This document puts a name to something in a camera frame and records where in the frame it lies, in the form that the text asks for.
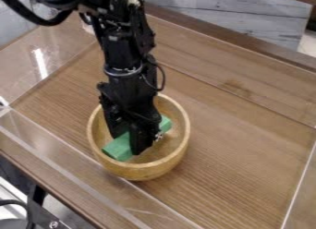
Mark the black table leg bracket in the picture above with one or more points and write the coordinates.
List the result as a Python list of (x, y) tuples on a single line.
[(39, 216)]

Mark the brown wooden bowl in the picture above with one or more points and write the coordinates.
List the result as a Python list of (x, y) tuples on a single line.
[(159, 158)]

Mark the green rectangular block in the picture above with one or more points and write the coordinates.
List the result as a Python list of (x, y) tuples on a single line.
[(118, 149)]

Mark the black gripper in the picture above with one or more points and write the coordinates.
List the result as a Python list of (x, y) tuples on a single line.
[(126, 99)]

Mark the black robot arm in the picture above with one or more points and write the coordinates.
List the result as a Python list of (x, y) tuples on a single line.
[(122, 31)]

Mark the clear acrylic tray wall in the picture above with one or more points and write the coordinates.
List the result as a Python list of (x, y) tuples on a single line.
[(105, 198)]

